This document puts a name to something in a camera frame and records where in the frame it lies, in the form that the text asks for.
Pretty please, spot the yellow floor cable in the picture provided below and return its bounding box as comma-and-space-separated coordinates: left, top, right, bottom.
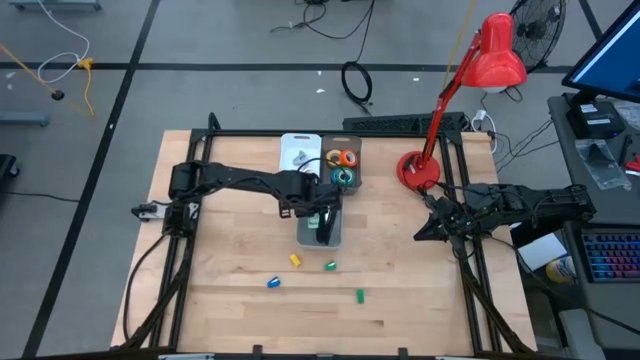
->
74, 56, 97, 119

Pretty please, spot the black floor fan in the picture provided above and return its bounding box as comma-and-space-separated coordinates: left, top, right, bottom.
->
508, 0, 569, 75

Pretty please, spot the brown plastic bin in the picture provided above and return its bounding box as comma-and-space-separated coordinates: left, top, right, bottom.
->
318, 133, 364, 197

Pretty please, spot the white floor cable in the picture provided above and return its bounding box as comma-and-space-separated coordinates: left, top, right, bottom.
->
35, 0, 92, 85

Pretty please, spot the tan cable with black plug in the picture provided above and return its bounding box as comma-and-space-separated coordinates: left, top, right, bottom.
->
0, 43, 66, 101

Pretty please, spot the white plastic bin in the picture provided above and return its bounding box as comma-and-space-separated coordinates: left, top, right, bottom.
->
276, 132, 324, 195

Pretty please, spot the small black computer box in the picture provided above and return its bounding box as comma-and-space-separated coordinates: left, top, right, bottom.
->
566, 99, 627, 141

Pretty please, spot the backlit black keyboard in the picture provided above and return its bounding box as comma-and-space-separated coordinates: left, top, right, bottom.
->
581, 230, 640, 285

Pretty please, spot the grey side desk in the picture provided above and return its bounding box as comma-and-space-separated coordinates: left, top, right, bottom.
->
547, 92, 640, 226

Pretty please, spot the white paper sheet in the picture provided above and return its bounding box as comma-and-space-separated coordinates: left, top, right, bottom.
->
516, 231, 570, 273

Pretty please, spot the black metal rig frame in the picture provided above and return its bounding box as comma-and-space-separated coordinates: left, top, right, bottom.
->
112, 112, 539, 360

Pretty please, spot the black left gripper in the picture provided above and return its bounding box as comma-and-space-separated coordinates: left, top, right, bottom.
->
277, 180, 345, 232

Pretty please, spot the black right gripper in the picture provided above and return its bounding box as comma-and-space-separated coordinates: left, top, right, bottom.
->
412, 195, 469, 243

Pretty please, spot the black computer monitor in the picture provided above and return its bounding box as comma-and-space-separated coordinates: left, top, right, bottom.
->
561, 0, 640, 105

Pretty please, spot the black power strip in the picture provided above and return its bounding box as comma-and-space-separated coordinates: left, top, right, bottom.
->
342, 111, 469, 134

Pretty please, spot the clear plastic bag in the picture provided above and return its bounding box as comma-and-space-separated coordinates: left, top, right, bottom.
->
574, 138, 632, 192

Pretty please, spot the coiled black cable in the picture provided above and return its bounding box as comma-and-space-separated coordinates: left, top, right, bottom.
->
340, 60, 374, 116

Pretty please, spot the black equipment base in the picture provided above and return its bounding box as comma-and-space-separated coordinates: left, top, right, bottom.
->
0, 153, 21, 181

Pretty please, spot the red desk lamp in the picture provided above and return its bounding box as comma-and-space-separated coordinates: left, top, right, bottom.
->
396, 12, 529, 192

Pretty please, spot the grey plastic bin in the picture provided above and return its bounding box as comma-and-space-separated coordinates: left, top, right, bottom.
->
296, 185, 345, 251

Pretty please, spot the grey metal table foot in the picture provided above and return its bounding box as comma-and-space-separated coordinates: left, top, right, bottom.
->
9, 0, 102, 12
0, 112, 51, 127

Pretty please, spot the white power adapter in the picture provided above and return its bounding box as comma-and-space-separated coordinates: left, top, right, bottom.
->
471, 108, 497, 132

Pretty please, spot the yellow canister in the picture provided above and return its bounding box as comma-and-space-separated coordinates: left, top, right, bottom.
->
544, 254, 577, 285

